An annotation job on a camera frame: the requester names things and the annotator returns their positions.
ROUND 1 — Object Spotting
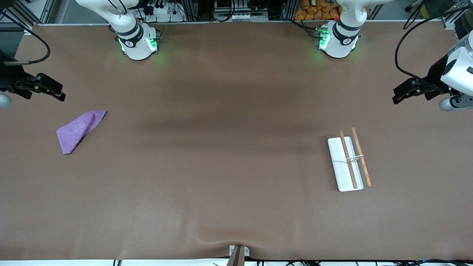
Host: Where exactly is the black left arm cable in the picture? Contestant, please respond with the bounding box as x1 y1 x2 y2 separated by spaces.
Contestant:
395 0 473 93

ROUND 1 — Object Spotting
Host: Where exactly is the aluminium frame profile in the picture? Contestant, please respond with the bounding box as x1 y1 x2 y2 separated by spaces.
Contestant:
0 0 56 25
442 15 473 41

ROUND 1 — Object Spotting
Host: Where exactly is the orange packaged goods pile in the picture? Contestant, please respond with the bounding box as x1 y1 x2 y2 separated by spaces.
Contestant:
295 0 342 21

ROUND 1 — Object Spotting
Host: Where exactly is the black looping cable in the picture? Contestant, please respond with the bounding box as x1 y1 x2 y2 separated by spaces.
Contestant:
403 0 425 30

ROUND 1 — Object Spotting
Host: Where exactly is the grey metal mounting bracket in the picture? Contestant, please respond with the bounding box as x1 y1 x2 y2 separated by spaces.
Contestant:
226 245 250 266

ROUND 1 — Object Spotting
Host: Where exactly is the white power strip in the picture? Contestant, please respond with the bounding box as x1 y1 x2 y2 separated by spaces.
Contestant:
142 0 185 23

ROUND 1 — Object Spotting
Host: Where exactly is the brown table cover mat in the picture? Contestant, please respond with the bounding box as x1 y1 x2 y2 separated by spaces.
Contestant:
0 22 473 261

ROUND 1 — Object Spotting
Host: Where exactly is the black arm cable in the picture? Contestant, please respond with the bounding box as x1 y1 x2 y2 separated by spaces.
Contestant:
0 9 51 66
395 0 473 93

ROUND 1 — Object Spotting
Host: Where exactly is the white rack base tray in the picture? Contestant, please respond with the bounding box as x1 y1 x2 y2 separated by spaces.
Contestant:
327 136 364 192

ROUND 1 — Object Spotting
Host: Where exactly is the purple microfibre towel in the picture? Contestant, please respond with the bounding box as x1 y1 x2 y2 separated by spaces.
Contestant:
56 110 108 155

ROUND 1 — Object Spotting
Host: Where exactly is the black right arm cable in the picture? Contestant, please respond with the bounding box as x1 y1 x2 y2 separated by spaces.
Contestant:
0 9 51 66

